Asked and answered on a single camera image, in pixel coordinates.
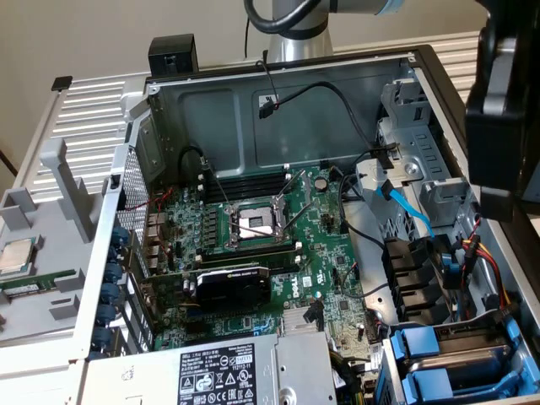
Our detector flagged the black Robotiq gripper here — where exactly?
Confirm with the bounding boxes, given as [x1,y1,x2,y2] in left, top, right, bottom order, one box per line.
[463,0,540,224]

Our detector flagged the red yellow power wire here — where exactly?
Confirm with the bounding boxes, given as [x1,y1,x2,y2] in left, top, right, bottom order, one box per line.
[459,234,521,326]

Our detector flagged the blue SATA wire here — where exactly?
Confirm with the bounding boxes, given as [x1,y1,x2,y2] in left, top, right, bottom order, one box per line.
[379,179,438,240]
[440,251,462,282]

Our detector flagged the hard disk with blue carrier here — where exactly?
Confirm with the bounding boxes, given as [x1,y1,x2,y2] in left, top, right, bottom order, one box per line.
[390,314,522,376]

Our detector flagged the empty blue disk carrier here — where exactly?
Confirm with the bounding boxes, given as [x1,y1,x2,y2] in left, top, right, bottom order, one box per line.
[400,349,532,402]

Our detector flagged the metal optical drive cage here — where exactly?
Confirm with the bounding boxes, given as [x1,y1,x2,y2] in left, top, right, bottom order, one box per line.
[375,78,478,231]

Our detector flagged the black plastic shroud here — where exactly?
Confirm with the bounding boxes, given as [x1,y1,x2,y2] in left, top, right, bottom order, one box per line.
[381,236,451,326]

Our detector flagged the metal socket cover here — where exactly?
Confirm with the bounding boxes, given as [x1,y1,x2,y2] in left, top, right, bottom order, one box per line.
[278,168,316,236]

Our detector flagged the green Dell motherboard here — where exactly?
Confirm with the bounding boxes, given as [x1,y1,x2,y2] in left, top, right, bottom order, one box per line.
[141,162,383,364]

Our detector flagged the black RAM slot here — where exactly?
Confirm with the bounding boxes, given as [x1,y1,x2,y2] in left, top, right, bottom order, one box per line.
[202,186,290,203]
[198,175,292,191]
[200,181,292,196]
[269,256,305,274]
[197,240,303,254]
[197,170,292,185]
[197,245,303,257]

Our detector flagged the blue drive caddies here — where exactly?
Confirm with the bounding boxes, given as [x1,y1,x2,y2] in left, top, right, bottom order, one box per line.
[379,305,540,405]

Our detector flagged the thin metal locking lever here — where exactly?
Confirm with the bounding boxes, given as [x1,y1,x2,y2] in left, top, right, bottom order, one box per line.
[230,222,274,237]
[201,156,232,208]

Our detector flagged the silver CPU socket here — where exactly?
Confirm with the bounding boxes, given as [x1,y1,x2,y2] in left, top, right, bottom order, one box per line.
[223,197,292,248]

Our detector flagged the silver finned heat sink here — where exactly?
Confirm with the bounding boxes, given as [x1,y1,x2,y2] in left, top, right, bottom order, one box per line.
[281,310,326,335]

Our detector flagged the green RAM stick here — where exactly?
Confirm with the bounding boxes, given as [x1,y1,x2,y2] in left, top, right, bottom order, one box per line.
[197,248,301,267]
[0,269,81,300]

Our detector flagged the open grey PC case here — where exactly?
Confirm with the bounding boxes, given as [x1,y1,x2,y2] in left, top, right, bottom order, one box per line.
[69,44,540,405]

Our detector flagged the black Nvidia graphics card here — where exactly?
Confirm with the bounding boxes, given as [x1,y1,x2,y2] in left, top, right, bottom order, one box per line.
[141,263,272,316]

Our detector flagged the black box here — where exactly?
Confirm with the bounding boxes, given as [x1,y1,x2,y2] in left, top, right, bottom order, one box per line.
[148,34,199,78]

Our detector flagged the grey power supply unit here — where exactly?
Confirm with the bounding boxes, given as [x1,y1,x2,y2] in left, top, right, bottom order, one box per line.
[82,331,338,405]

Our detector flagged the grey parts rack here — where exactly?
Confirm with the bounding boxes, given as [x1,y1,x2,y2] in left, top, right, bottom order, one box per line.
[0,137,111,345]

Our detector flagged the silver CPU chip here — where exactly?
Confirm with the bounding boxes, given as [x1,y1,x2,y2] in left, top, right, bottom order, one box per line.
[0,238,38,278]

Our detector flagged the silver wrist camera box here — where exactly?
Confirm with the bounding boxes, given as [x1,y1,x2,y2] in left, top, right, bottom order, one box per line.
[482,48,524,116]

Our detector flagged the thin black red-tipped wire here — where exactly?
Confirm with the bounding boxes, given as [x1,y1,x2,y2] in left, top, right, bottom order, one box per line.
[256,49,282,110]

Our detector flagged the black SATA wire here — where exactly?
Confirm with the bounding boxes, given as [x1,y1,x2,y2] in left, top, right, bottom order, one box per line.
[257,80,400,170]

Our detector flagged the yellow black wire bundle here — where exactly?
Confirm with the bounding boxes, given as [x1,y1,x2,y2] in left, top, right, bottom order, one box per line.
[328,348,383,405]

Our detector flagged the black looped wire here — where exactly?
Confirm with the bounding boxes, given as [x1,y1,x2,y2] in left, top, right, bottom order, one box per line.
[179,145,212,186]

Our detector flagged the thin red wire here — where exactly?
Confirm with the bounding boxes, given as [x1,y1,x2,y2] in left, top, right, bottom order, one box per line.
[125,188,175,259]

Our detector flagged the dark floor cable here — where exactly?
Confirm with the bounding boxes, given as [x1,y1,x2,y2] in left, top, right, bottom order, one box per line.
[0,147,19,177]

